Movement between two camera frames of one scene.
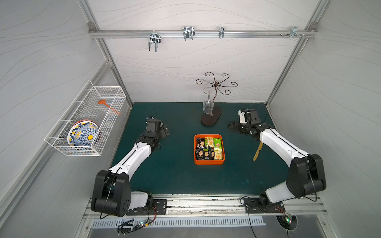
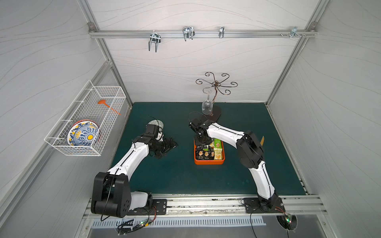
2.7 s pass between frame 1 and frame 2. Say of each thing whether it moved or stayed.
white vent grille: stayed
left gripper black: moved
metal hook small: stayed
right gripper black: moved
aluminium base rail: stayed
